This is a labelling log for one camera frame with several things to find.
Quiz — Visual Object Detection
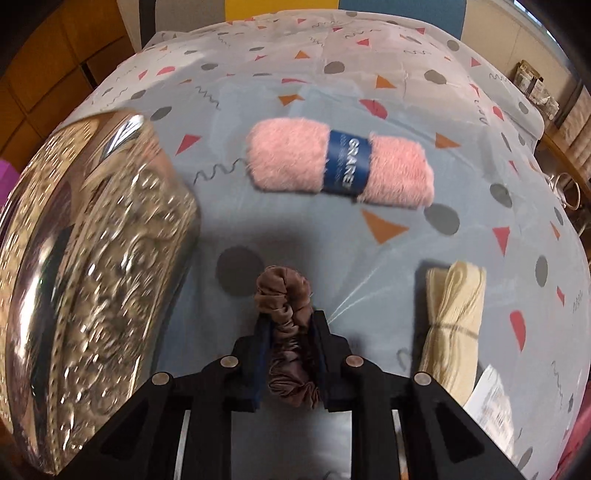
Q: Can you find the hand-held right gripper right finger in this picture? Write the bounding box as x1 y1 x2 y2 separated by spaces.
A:
311 310 527 480

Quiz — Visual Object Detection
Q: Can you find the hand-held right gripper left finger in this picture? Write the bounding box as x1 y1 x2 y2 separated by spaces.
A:
65 318 273 480

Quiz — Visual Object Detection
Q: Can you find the brown satin scrunchie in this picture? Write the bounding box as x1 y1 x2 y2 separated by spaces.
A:
255 265 324 409

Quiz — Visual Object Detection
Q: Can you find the cream yarn bundle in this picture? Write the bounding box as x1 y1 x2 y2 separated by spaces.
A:
419 260 488 402

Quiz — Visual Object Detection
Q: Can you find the clear wet wipes packet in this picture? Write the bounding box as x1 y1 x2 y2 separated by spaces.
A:
462 364 515 457

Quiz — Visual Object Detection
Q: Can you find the gold embossed tissue box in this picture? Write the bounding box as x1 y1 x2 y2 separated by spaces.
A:
0 108 201 476

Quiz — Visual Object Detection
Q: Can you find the pink yarn ball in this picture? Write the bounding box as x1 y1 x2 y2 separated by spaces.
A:
245 119 435 210

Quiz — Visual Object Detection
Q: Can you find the white tote bag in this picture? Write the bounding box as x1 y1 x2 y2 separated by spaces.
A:
549 172 580 210

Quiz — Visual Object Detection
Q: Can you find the wooden desk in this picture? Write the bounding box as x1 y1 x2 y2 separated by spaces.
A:
536 124 591 185

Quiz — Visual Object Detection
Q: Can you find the grey yellow blue chair back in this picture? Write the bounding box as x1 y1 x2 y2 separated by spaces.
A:
154 0 462 35

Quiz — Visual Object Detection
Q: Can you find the desk organizer with bottles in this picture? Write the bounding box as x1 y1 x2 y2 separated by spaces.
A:
512 60 561 121

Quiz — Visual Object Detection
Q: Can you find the beige patterned curtain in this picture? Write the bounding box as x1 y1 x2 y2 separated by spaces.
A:
556 78 591 171

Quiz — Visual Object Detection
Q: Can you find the wooden wardrobe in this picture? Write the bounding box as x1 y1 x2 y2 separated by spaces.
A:
0 0 130 162

